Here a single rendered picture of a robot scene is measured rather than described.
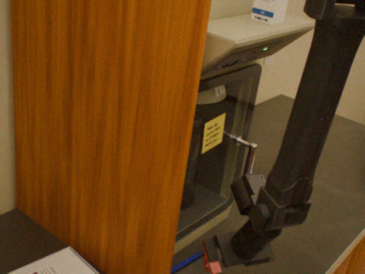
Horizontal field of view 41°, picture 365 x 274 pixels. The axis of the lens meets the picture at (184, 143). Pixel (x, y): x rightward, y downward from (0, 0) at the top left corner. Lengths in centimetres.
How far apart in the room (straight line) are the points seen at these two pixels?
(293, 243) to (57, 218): 61
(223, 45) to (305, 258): 66
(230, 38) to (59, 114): 42
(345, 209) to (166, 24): 94
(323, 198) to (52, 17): 98
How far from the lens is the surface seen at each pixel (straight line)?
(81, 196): 111
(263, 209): 82
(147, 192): 95
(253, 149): 118
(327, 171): 176
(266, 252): 100
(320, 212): 152
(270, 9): 100
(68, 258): 113
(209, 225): 131
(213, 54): 87
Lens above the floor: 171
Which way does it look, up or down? 27 degrees down
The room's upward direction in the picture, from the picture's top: 8 degrees clockwise
